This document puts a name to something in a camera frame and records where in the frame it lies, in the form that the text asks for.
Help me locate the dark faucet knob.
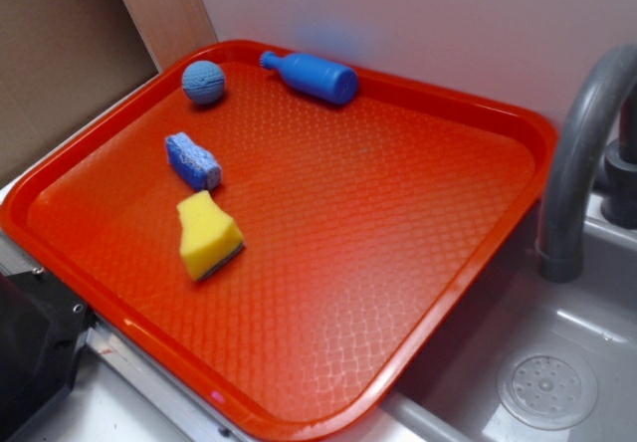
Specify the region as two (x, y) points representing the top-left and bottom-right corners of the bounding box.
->
(601, 89), (636, 229)

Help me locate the blue plastic bottle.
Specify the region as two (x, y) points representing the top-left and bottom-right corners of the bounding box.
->
(260, 51), (359, 106)

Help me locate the brown cardboard panel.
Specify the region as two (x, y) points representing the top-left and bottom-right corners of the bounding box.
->
(1, 0), (157, 184)

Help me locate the blue textured ball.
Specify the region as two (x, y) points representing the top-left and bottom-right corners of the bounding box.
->
(181, 60), (226, 106)

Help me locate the grey curved faucet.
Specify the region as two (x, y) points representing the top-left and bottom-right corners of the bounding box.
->
(535, 44), (636, 283)

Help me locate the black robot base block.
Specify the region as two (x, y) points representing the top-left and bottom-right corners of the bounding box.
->
(1, 272), (92, 441)

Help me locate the grey plastic sink basin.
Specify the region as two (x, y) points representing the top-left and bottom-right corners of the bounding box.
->
(382, 196), (636, 441)

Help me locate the red plastic tray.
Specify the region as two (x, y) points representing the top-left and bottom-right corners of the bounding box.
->
(1, 41), (556, 441)

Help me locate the wooden board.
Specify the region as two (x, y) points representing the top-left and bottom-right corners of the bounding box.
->
(122, 0), (218, 71)

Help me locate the round sink drain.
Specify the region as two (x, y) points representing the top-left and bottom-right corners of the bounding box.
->
(497, 351), (598, 431)

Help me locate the blue patterned sponge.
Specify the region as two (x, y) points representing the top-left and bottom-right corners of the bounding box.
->
(165, 132), (222, 191)

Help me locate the yellow scouring sponge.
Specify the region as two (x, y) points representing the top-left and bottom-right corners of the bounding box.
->
(176, 190), (244, 281)

